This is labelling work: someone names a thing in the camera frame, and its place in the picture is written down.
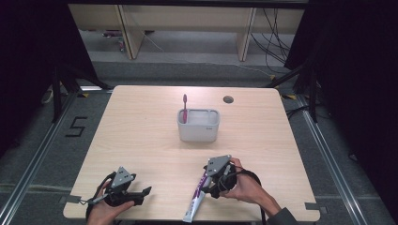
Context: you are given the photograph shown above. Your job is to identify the pink toothbrush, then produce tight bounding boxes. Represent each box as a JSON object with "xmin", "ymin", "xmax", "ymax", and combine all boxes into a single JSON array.
[{"xmin": 182, "ymin": 93, "xmax": 189, "ymax": 125}]

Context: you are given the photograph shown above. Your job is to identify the black floor cable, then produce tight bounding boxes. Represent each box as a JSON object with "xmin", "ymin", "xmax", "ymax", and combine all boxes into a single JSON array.
[{"xmin": 285, "ymin": 104, "xmax": 312, "ymax": 120}]

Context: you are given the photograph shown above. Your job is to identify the silver cable plug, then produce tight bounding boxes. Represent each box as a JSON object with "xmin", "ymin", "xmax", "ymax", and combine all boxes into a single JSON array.
[{"xmin": 78, "ymin": 193, "xmax": 109, "ymax": 207}]

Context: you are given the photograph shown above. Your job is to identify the person's left hand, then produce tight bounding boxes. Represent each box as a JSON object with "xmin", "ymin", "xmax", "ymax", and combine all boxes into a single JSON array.
[{"xmin": 86, "ymin": 182, "xmax": 136, "ymax": 225}]

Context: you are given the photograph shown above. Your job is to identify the black metal stand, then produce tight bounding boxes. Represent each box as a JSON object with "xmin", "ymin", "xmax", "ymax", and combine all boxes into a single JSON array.
[
  {"xmin": 51, "ymin": 61, "xmax": 115, "ymax": 124},
  {"xmin": 265, "ymin": 60, "xmax": 321, "ymax": 124}
]

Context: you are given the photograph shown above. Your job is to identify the person's right hand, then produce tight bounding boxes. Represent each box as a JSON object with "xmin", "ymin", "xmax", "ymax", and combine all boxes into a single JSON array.
[{"xmin": 220, "ymin": 157, "xmax": 282, "ymax": 217}]

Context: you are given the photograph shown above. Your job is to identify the grey plastic toothbrush holder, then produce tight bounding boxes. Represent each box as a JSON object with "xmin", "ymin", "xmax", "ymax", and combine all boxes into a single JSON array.
[{"xmin": 176, "ymin": 108, "xmax": 221, "ymax": 143}]

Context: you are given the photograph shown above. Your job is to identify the aluminium floor rail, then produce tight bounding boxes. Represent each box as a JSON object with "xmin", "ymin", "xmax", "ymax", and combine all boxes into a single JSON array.
[
  {"xmin": 296, "ymin": 93, "xmax": 368, "ymax": 225},
  {"xmin": 0, "ymin": 90, "xmax": 78, "ymax": 225}
]

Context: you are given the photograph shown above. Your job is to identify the light wooden desk frame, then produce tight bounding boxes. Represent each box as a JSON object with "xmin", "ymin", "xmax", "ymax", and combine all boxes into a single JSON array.
[{"xmin": 69, "ymin": 3, "xmax": 306, "ymax": 62}]

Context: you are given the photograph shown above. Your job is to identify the black strap on right gripper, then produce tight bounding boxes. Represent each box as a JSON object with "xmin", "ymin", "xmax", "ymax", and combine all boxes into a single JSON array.
[{"xmin": 236, "ymin": 168, "xmax": 268, "ymax": 225}]

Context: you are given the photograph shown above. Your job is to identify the black cable bundle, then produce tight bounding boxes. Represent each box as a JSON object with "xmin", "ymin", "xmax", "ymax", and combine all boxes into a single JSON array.
[{"xmin": 250, "ymin": 7, "xmax": 293, "ymax": 75}]

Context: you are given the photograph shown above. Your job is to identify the black curtain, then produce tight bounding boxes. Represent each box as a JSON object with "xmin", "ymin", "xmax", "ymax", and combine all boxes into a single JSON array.
[
  {"xmin": 283, "ymin": 0, "xmax": 398, "ymax": 217},
  {"xmin": 0, "ymin": 0, "xmax": 99, "ymax": 158}
]

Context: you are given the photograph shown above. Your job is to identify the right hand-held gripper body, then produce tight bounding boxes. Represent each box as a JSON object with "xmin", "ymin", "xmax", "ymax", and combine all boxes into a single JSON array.
[{"xmin": 207, "ymin": 154, "xmax": 239, "ymax": 192}]

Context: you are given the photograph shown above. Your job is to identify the small red items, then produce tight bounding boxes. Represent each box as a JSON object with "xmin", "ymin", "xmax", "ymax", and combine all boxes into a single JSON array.
[{"xmin": 101, "ymin": 29, "xmax": 127, "ymax": 53}]

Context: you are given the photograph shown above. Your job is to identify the black strap on gripper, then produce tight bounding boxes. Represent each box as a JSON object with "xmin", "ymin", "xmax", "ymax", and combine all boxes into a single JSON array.
[
  {"xmin": 236, "ymin": 168, "xmax": 268, "ymax": 225},
  {"xmin": 84, "ymin": 172, "xmax": 116, "ymax": 223}
]

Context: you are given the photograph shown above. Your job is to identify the black strap on left gripper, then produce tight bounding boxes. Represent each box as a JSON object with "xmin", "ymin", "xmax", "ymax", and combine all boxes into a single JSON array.
[{"xmin": 84, "ymin": 172, "xmax": 116, "ymax": 223}]

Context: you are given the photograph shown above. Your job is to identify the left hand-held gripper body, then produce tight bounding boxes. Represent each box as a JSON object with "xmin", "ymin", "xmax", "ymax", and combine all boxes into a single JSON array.
[{"xmin": 104, "ymin": 166, "xmax": 136, "ymax": 208}]

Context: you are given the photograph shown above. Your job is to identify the white purple toothpaste tube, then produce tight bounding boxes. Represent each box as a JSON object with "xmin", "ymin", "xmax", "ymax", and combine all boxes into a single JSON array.
[{"xmin": 182, "ymin": 171, "xmax": 211, "ymax": 224}]

